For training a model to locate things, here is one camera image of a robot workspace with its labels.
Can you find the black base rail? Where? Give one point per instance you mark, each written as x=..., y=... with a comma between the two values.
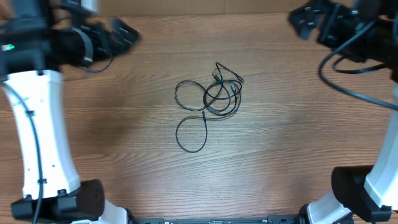
x=271, y=219

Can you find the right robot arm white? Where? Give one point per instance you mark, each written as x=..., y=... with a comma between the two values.
x=359, y=76

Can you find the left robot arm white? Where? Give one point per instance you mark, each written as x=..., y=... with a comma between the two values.
x=32, y=51

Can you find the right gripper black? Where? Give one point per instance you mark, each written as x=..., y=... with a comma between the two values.
x=329, y=14

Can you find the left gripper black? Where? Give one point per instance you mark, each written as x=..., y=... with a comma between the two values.
x=105, y=50

